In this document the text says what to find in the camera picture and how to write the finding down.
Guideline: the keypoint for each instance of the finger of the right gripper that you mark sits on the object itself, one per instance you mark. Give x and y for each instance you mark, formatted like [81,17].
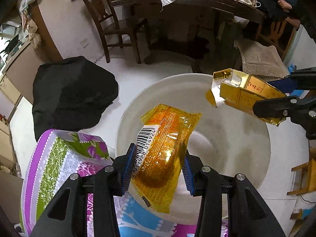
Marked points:
[291,106]
[304,79]

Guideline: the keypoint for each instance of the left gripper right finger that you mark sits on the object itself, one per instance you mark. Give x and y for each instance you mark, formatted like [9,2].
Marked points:
[248,213]

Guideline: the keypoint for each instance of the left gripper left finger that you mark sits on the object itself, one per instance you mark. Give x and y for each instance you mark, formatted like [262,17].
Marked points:
[66,214]

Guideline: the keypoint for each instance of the gold cigarette box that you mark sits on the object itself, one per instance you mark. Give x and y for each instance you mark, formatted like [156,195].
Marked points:
[239,90]

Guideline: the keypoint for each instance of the orange transparent snack wrapper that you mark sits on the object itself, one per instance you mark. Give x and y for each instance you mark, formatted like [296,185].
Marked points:
[161,149]

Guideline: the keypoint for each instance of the white round trash basin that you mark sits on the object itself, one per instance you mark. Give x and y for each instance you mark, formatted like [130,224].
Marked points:
[226,139]

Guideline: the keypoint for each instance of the beige lace cloth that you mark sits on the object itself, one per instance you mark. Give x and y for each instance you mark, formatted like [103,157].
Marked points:
[260,61]

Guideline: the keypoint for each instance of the floral purple tablecloth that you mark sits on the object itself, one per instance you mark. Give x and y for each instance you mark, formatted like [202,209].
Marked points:
[57,155]

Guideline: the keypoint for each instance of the small yellow wooden stool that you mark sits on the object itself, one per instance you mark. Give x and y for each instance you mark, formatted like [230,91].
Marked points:
[303,178]

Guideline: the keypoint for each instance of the dark wooden dining table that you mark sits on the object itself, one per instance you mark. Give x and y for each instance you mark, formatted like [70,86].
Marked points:
[196,14]

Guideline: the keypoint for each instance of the black cloth covered seat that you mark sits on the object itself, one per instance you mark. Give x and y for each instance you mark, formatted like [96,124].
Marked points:
[71,95]

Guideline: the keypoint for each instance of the dark wooden chair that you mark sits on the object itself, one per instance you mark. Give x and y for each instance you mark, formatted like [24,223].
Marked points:
[114,32]

